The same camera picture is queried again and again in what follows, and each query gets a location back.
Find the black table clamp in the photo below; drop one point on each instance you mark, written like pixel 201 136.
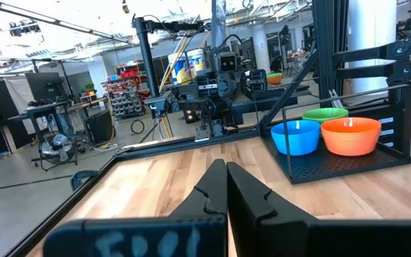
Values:
pixel 80 176

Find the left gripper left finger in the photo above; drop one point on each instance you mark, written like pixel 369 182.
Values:
pixel 205 200

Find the shelf with storage bins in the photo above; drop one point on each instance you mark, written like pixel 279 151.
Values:
pixel 123 96

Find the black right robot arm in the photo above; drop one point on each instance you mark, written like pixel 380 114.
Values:
pixel 209 118

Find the white bucket with blue label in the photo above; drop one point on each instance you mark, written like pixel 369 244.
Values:
pixel 187 68

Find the white round pillar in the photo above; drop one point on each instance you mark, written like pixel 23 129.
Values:
pixel 371 46

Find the green plastic mini bowl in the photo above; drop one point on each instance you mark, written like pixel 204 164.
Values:
pixel 325 114

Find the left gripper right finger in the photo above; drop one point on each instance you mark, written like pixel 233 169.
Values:
pixel 252 214

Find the black cabinet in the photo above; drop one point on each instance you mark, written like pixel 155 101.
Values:
pixel 100 125

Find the orange plastic mini bowl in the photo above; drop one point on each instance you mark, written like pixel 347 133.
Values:
pixel 274 80
pixel 351 137

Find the black display screen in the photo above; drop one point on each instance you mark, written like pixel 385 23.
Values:
pixel 45 85

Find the black aluminium table frame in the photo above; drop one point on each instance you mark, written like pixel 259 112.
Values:
pixel 191 143

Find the floor fan on stand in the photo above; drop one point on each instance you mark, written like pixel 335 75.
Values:
pixel 57 150

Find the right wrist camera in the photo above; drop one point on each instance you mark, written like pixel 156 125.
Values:
pixel 228 62

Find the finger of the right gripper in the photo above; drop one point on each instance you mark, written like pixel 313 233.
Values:
pixel 204 86
pixel 258 81

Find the blue plastic mini bowl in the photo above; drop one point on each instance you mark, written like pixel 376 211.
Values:
pixel 295 139

